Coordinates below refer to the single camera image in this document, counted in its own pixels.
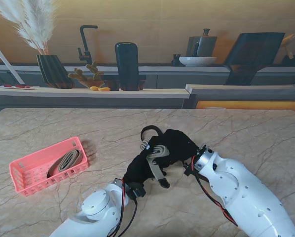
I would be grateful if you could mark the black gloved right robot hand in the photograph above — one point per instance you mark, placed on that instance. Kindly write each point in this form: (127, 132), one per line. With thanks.
(179, 148)

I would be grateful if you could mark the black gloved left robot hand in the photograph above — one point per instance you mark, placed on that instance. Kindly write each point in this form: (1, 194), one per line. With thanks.
(140, 168)

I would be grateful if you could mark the long beige woven belt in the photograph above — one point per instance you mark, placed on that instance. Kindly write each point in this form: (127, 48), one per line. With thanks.
(159, 150)

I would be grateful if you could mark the black leather belt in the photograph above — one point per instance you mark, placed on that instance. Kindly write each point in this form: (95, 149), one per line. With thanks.
(150, 128)

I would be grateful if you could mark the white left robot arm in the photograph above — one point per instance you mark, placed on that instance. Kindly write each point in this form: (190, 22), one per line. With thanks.
(95, 209)

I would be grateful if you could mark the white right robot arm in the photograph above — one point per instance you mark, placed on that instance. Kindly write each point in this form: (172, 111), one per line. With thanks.
(236, 187)

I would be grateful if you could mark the pink plastic storage basket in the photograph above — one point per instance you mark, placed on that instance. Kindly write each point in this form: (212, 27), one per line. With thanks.
(34, 170)

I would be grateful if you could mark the grey counter with orange light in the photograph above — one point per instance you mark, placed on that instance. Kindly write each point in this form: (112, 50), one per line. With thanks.
(236, 95)

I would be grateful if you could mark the grey back cabinet counter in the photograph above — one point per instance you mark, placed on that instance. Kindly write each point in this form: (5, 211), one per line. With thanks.
(162, 69)

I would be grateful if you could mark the yellow orange fruit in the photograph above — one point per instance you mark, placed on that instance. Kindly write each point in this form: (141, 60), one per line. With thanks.
(94, 88)
(104, 89)

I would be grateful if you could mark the small black bottles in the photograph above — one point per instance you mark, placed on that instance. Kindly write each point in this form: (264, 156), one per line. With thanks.
(175, 61)

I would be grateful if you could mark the white shallow bowl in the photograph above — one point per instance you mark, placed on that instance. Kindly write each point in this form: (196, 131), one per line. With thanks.
(198, 61)

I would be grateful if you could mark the cactus plant in bowl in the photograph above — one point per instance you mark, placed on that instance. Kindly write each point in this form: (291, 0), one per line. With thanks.
(95, 74)

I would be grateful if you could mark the grey jug with lid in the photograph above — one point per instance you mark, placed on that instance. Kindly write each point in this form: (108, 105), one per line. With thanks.
(206, 47)

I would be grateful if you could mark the dark slanted board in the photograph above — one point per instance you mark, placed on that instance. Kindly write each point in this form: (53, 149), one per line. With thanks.
(253, 56)

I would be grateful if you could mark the dark ribbed vase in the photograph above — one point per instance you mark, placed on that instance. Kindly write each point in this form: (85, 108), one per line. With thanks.
(53, 71)

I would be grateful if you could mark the black kitchen faucet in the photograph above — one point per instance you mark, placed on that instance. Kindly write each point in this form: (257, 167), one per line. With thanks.
(85, 42)

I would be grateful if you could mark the plate with red slices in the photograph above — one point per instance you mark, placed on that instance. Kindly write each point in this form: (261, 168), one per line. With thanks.
(19, 87)

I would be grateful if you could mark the yellow wooden utensil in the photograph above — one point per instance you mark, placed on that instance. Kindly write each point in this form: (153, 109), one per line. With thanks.
(288, 39)

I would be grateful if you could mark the white leaning slat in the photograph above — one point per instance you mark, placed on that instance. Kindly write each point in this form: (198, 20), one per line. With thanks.
(9, 67)

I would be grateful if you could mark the white pampas grass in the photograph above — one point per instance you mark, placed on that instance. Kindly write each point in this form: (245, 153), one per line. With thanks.
(36, 29)

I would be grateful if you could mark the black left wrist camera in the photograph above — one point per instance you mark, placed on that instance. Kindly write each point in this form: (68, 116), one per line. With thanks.
(137, 191)

